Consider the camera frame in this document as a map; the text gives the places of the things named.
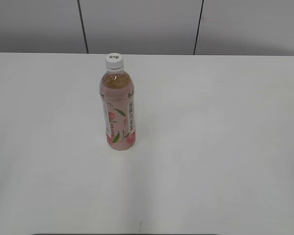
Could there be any peach tea plastic bottle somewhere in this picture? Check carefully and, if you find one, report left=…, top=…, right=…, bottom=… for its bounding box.
left=99, top=70, right=136, bottom=151

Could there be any white bottle cap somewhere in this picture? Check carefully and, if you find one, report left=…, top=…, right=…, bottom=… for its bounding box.
left=105, top=53, right=124, bottom=70

